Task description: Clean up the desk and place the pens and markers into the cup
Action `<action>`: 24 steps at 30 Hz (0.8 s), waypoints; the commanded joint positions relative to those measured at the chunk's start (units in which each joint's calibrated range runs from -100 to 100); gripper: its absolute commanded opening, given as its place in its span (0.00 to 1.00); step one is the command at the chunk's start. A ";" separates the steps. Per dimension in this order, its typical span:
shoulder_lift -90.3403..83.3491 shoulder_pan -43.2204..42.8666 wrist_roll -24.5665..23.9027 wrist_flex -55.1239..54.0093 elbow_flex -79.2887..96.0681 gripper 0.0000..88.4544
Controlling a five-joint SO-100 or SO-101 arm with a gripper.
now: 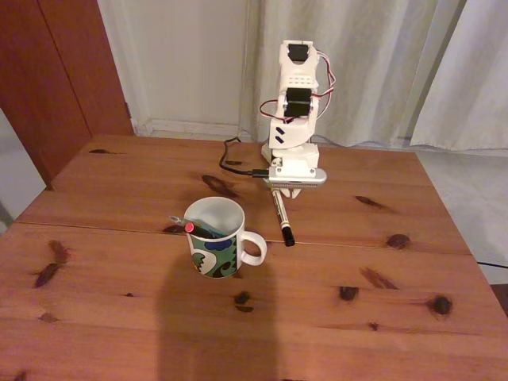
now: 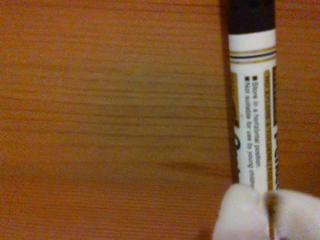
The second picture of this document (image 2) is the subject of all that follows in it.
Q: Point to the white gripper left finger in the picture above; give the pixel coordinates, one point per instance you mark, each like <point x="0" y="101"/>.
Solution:
<point x="240" y="215"/>

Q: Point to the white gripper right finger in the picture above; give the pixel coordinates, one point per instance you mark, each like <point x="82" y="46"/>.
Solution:
<point x="297" y="215"/>

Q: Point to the white marker with black cap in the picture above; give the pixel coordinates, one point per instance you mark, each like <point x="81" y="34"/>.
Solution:
<point x="252" y="100"/>

